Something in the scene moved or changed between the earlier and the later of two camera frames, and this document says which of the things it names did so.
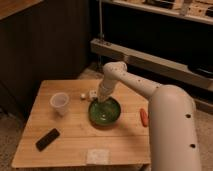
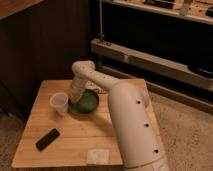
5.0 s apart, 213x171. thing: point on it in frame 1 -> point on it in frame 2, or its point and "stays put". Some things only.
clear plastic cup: x=60 y=102 stays put
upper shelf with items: x=201 y=10 stays put
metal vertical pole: x=101 y=34 stays put
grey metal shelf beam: x=154 y=63 stays put
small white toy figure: x=93 y=94 -> x=96 y=88
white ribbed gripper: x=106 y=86 -> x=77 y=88
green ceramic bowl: x=104 y=115 -> x=87 y=103
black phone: x=47 y=139 stays put
